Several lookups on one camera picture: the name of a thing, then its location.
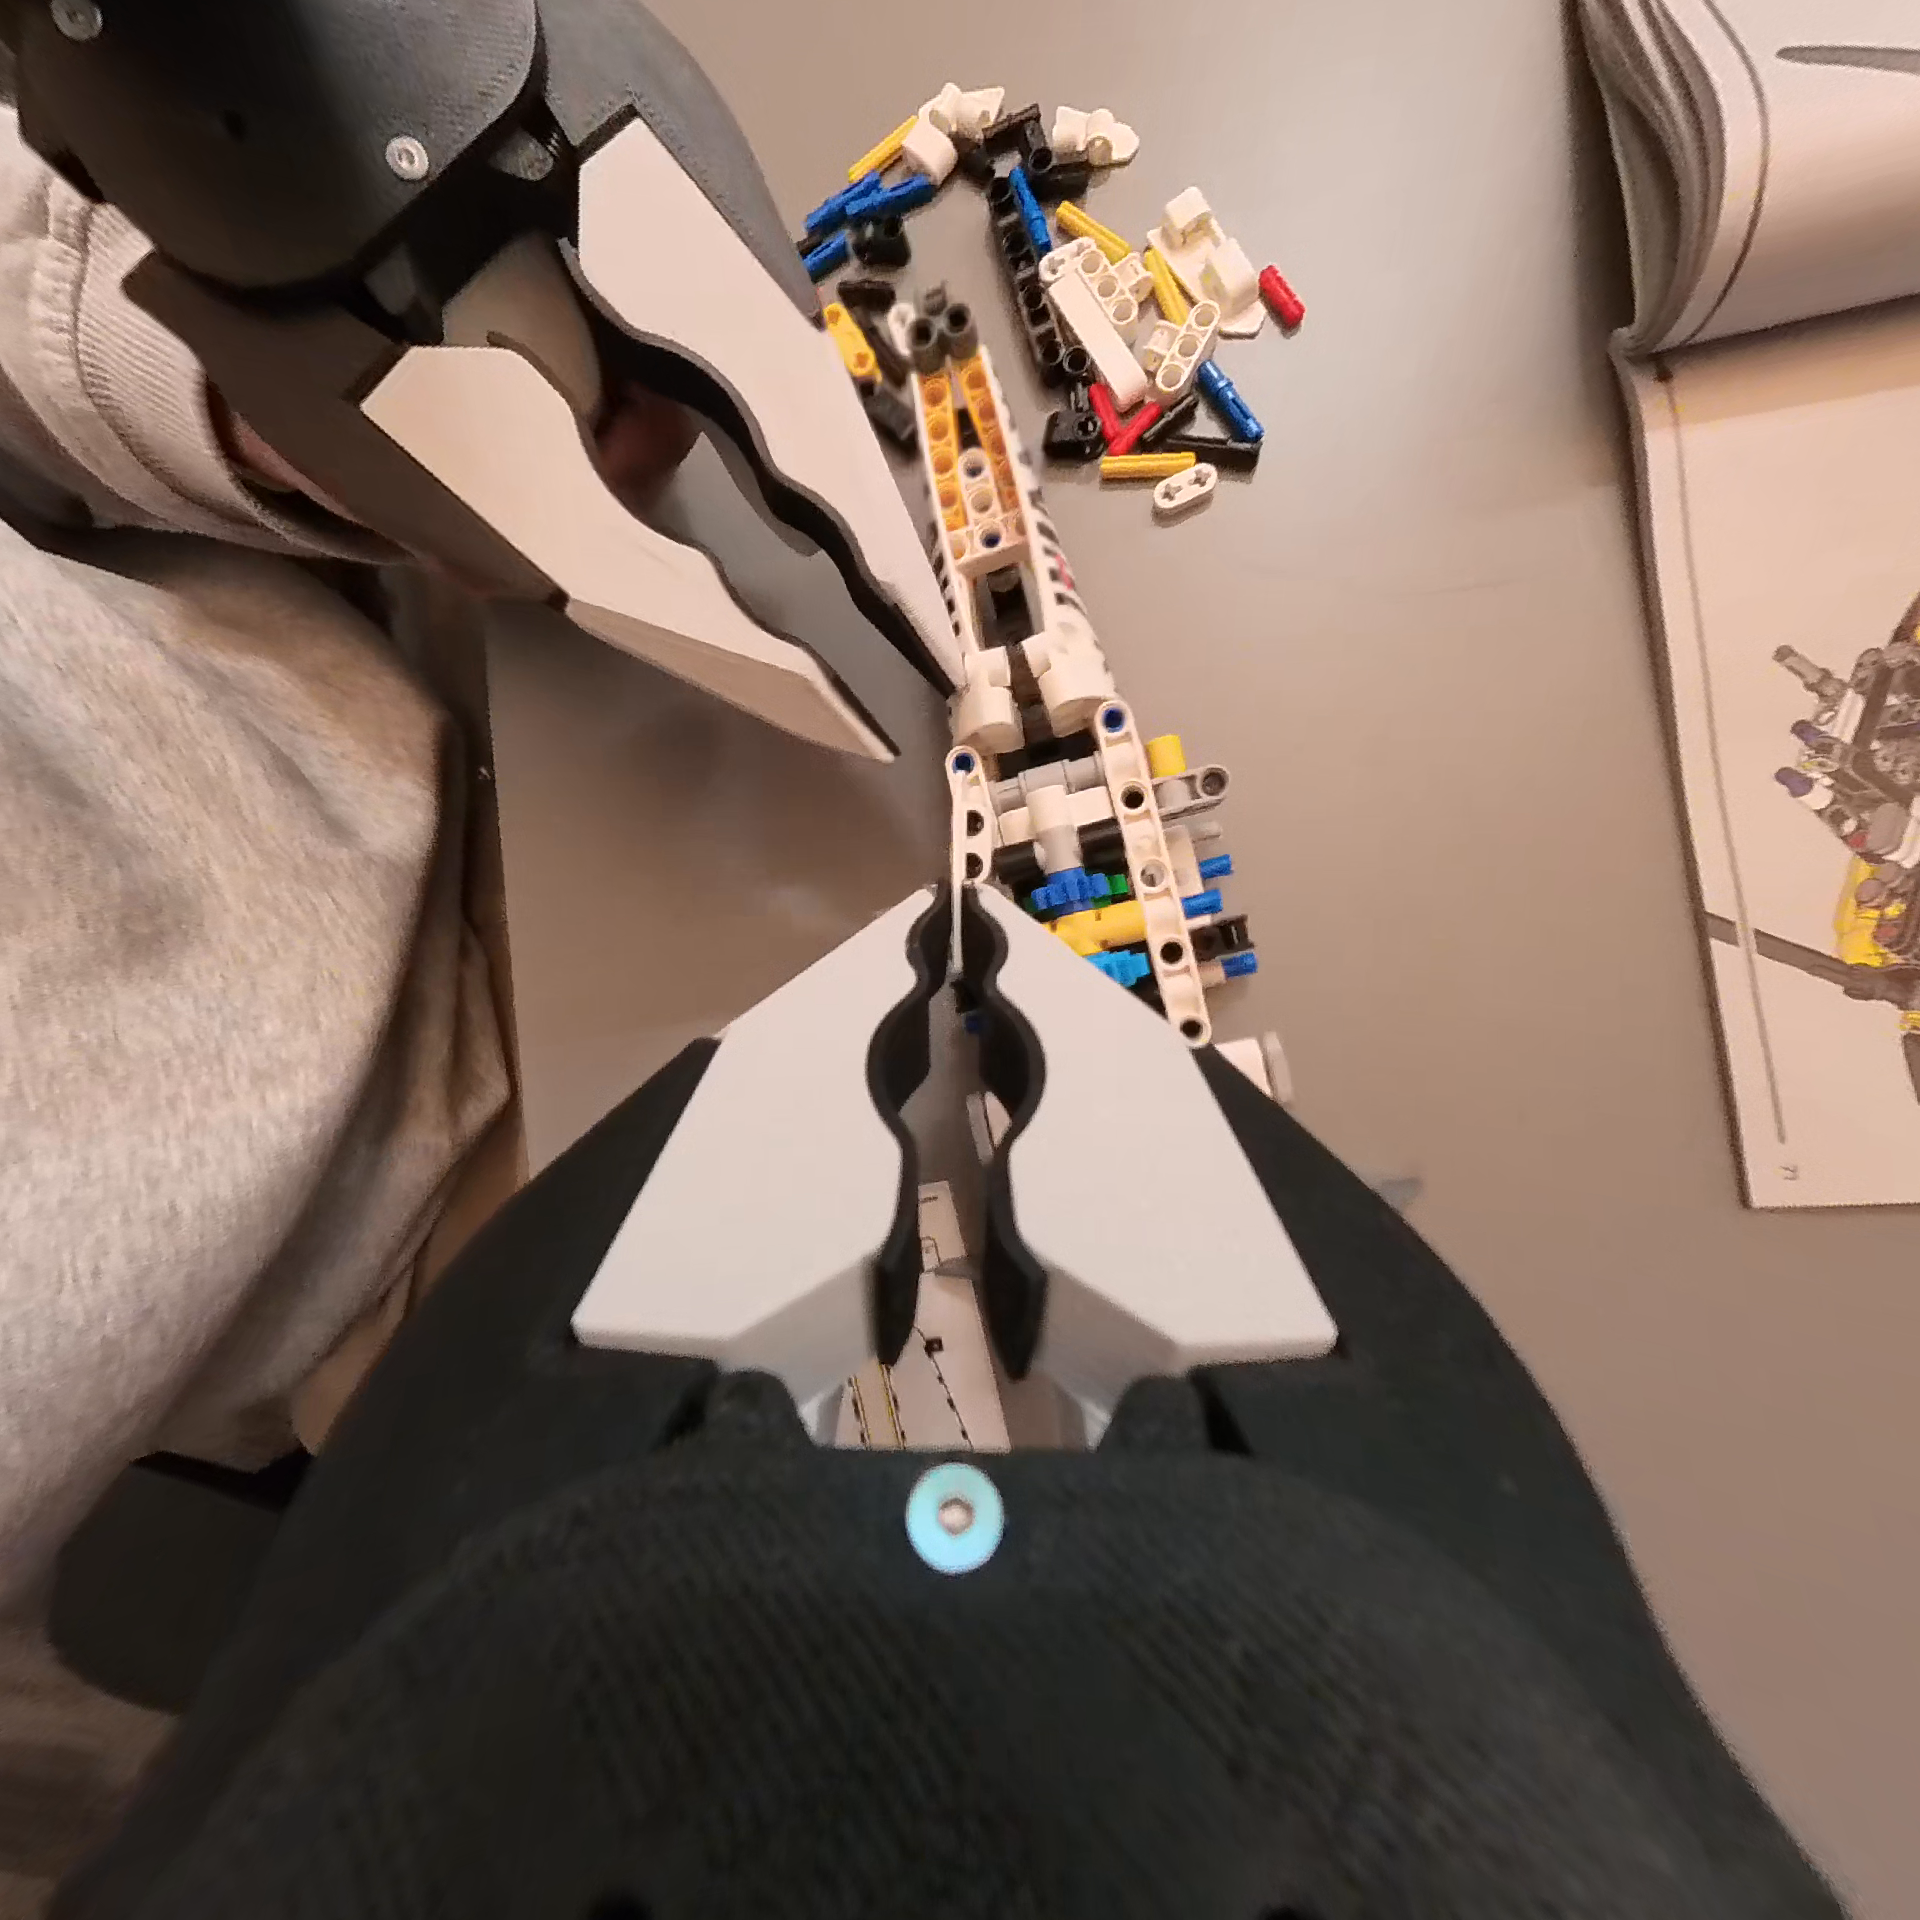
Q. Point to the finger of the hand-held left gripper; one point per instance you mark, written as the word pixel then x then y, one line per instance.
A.
pixel 749 330
pixel 600 555

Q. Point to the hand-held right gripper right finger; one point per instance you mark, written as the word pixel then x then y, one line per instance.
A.
pixel 1154 1200

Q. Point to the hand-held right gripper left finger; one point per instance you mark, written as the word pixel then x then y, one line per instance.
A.
pixel 749 1200

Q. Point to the white and yellow lego model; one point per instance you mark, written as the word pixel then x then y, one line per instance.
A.
pixel 997 539

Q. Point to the person's left forearm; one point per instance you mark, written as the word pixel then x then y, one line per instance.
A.
pixel 106 346

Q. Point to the pile of loose lego pieces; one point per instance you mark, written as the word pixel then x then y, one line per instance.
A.
pixel 1108 299

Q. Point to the person's grey sweatshirt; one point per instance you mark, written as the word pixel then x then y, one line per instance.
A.
pixel 195 930

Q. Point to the black chair armrest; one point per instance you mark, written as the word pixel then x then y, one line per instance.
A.
pixel 165 1576

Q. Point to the open instruction booklet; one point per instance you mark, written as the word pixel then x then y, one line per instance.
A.
pixel 1785 599

